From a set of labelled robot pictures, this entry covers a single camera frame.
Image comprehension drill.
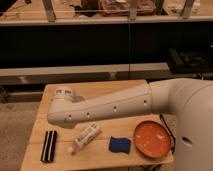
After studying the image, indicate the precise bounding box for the blue sponge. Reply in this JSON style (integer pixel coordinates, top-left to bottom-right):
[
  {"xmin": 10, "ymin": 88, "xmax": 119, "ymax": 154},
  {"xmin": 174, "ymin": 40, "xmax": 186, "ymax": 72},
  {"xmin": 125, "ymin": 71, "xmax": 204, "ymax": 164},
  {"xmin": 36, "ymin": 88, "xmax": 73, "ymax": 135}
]
[{"xmin": 108, "ymin": 137, "xmax": 131, "ymax": 154}]

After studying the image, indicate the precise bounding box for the white tube with cap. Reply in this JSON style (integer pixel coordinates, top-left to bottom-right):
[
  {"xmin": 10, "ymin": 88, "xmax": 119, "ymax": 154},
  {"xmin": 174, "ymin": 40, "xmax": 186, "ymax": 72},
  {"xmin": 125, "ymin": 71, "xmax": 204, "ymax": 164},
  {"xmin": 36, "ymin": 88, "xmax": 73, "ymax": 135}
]
[{"xmin": 68, "ymin": 122, "xmax": 101, "ymax": 155}]

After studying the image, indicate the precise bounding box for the orange plate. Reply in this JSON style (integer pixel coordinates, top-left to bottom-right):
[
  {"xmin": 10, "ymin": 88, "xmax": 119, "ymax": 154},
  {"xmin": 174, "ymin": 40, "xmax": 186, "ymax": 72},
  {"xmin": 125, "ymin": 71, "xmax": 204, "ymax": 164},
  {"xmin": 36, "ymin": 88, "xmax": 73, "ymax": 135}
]
[{"xmin": 133, "ymin": 121, "xmax": 171, "ymax": 159}]

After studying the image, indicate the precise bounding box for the black cable on floor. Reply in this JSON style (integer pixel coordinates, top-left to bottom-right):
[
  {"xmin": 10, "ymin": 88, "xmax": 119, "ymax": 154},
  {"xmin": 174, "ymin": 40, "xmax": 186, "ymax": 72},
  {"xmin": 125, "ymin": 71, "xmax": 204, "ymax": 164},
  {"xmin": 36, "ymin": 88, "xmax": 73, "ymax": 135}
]
[{"xmin": 159, "ymin": 113, "xmax": 176, "ymax": 155}]

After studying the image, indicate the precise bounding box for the grey metal shelf rail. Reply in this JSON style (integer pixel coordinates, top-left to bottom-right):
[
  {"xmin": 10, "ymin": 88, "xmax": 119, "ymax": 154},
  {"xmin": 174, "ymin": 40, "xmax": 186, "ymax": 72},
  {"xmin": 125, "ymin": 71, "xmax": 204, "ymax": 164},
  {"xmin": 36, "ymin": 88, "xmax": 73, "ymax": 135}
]
[{"xmin": 0, "ymin": 63, "xmax": 172, "ymax": 85}]

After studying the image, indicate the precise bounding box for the clear plastic cup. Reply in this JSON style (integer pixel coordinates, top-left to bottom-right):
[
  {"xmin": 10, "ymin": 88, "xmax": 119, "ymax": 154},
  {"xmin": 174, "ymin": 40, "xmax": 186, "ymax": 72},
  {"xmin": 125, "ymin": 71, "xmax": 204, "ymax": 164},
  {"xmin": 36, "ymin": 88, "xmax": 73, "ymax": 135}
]
[{"xmin": 74, "ymin": 96, "xmax": 85, "ymax": 102}]

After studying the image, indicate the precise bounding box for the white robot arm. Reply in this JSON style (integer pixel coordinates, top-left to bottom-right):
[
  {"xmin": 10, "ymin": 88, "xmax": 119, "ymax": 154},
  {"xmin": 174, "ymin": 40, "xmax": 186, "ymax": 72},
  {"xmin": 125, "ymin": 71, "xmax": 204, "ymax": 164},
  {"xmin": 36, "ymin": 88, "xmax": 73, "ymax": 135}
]
[{"xmin": 47, "ymin": 78, "xmax": 213, "ymax": 171}]

